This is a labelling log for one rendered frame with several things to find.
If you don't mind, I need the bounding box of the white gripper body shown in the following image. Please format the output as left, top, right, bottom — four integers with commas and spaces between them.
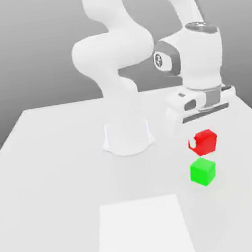
164, 101, 235, 143

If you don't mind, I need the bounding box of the small red cube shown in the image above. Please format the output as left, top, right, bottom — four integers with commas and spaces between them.
186, 128, 221, 158

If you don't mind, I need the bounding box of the small green cube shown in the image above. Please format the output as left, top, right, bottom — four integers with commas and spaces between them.
187, 155, 220, 189

